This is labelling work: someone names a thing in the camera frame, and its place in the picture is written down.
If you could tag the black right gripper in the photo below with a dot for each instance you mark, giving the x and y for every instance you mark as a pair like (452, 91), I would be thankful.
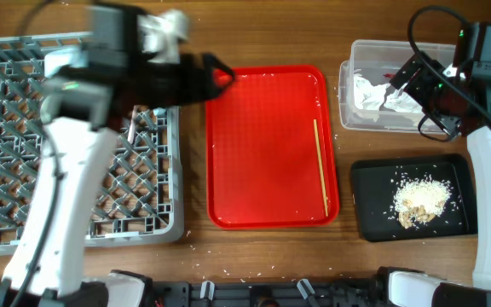
(430, 71)

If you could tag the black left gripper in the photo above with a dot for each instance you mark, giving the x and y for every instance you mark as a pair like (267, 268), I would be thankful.
(205, 90)

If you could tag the white plastic fork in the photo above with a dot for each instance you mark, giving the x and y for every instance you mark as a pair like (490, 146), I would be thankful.
(132, 129)

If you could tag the white paper napkin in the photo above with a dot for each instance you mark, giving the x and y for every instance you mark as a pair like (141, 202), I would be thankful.
(382, 97)

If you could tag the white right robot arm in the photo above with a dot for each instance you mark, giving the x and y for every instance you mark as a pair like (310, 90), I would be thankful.
(413, 288)

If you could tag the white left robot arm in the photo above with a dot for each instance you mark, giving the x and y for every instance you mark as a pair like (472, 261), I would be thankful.
(47, 266)

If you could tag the clear plastic waste bin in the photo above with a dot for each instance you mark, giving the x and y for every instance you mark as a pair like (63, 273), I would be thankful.
(373, 59)

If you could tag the black food waste tray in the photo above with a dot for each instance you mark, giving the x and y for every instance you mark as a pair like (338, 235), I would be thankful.
(377, 182)

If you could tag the grey plastic dishwasher rack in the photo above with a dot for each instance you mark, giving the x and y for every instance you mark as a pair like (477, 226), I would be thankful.
(140, 198)

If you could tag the pile of rice scraps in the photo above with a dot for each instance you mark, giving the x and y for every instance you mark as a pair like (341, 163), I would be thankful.
(417, 202)

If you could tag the wooden chopstick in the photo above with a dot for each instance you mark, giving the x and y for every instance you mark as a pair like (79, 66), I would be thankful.
(320, 166)

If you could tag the red plastic serving tray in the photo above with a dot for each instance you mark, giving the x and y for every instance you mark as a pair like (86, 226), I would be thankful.
(261, 162)

